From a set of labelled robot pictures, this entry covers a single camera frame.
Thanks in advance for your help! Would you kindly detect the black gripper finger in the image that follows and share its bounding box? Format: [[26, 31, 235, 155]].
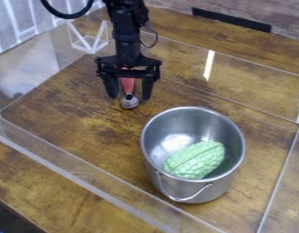
[[101, 76, 119, 98], [143, 78, 153, 101]]

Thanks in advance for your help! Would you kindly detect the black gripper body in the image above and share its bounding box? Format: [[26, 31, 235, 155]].
[[95, 33, 161, 82]]

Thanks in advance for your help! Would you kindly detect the orange handled metal spoon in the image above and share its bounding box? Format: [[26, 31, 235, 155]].
[[120, 77, 139, 109]]

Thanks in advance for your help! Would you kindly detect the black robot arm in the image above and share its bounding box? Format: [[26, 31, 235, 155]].
[[95, 0, 161, 101]]

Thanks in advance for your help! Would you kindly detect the stainless steel pot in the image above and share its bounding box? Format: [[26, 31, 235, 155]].
[[141, 106, 246, 204]]

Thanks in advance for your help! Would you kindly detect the green bitter gourd toy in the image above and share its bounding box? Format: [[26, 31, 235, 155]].
[[163, 141, 224, 179]]

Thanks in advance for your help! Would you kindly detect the clear acrylic corner bracket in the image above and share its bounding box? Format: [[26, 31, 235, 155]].
[[66, 21, 109, 55]]

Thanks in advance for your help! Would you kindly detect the black wall strip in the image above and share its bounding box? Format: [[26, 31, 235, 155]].
[[191, 7, 271, 33]]

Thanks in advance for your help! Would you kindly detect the black cable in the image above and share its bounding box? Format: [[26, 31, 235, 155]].
[[38, 0, 160, 49]]

